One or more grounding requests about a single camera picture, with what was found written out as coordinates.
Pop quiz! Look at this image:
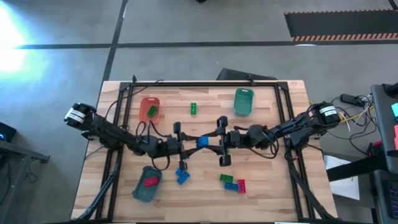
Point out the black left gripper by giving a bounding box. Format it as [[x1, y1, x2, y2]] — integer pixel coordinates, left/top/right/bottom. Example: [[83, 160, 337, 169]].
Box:
[[160, 121, 201, 170]]

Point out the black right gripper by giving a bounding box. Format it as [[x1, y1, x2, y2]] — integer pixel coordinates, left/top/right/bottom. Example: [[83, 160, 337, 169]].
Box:
[[206, 115, 244, 167]]

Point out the green plastic bin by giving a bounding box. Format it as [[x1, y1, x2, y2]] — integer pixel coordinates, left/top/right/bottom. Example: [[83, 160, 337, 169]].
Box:
[[233, 88, 254, 117]]

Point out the orange plastic bin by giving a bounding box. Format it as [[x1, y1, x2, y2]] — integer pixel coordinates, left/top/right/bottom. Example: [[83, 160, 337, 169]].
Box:
[[138, 96, 161, 125]]

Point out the dark teal plastic bin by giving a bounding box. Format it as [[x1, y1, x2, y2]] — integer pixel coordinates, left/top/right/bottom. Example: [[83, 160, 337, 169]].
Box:
[[131, 165, 163, 202]]

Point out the black flat case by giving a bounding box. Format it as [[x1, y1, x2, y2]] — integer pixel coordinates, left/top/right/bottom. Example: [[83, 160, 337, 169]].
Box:
[[216, 68, 278, 82]]

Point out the white paper sheet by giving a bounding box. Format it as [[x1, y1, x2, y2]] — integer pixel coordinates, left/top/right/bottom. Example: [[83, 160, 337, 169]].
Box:
[[323, 154, 361, 200]]

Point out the black desk leg beam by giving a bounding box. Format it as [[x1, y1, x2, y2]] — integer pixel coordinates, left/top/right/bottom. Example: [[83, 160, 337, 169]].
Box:
[[326, 154, 389, 182]]

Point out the black power adapter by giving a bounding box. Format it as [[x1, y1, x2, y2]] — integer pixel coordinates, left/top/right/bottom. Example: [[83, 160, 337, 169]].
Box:
[[340, 93, 365, 106]]

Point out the dark grey desk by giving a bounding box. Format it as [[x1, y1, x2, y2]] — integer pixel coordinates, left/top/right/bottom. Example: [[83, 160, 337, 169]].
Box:
[[371, 83, 398, 175]]

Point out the grey metal stand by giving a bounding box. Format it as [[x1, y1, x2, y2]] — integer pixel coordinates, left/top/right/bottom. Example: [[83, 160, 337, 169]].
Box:
[[0, 139, 50, 164]]

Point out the black hazard-striped floor mat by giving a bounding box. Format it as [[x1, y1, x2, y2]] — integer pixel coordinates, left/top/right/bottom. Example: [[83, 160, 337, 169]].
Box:
[[284, 10, 398, 42]]

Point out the black device with blue light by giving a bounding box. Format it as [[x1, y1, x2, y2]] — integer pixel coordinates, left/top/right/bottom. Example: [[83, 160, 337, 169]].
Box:
[[0, 122, 17, 143]]

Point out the black keyboard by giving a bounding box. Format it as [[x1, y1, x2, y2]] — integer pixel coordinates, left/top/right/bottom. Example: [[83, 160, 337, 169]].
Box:
[[373, 170, 398, 224]]

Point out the black metal table frame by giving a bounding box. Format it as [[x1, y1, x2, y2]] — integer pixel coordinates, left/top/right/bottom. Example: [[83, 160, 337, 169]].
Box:
[[76, 81, 335, 223]]

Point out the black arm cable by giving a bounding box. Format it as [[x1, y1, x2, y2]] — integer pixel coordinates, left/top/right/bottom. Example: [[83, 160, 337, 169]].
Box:
[[104, 79, 164, 119]]

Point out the yellow cable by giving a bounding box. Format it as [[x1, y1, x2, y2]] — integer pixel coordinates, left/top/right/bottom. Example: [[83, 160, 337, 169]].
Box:
[[341, 105, 376, 123]]

